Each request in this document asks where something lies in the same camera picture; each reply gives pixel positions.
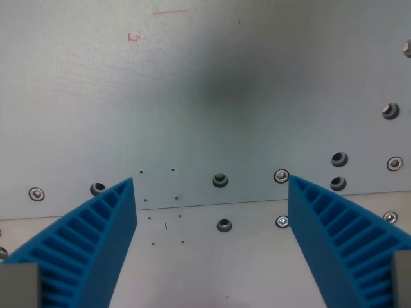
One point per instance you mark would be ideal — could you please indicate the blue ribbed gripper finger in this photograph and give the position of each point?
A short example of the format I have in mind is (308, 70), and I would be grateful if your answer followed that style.
(96, 231)
(334, 244)

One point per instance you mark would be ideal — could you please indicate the recessed grey bolt head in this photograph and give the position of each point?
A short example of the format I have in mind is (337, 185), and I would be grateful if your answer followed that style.
(220, 177)
(389, 110)
(407, 48)

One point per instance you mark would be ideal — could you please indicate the silver hex socket screw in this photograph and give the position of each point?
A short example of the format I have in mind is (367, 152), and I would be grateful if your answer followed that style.
(390, 217)
(36, 194)
(394, 163)
(282, 221)
(281, 176)

